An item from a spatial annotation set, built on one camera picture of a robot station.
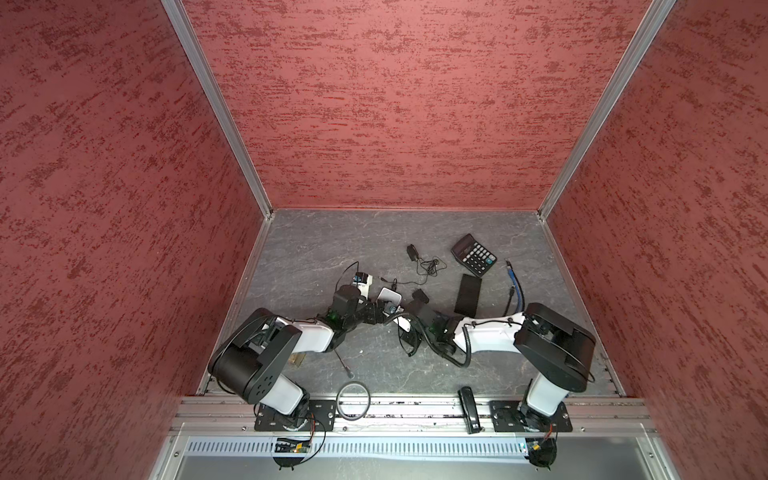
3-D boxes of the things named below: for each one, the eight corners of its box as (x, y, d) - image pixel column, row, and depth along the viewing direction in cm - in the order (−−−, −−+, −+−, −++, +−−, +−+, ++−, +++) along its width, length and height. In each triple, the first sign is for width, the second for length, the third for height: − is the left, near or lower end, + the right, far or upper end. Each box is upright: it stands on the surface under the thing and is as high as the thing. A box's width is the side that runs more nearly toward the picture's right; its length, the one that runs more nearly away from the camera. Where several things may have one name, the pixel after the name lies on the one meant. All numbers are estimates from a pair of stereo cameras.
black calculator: (476, 280, 102) (478, 275, 100) (446, 249, 111) (447, 245, 109) (498, 265, 106) (500, 261, 104) (467, 237, 115) (469, 232, 113)
